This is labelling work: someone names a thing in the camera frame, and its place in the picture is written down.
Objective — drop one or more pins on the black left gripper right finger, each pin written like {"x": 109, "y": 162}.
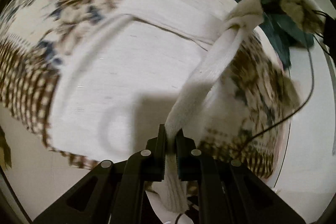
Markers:
{"x": 229, "y": 192}

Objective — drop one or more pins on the white knit sweater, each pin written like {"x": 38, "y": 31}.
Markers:
{"x": 150, "y": 62}

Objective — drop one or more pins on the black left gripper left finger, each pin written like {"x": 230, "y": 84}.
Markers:
{"x": 112, "y": 192}

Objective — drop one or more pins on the floral fleece blanket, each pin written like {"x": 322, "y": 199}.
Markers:
{"x": 243, "y": 114}

